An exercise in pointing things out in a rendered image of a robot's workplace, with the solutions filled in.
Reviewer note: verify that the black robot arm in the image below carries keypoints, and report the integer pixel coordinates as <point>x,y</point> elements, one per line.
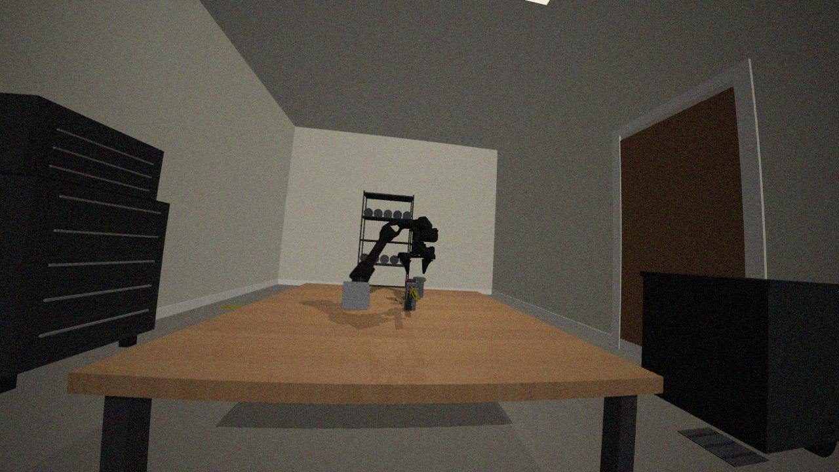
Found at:
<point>421,231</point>

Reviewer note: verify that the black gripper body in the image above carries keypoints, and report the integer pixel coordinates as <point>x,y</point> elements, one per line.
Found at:
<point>412,254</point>

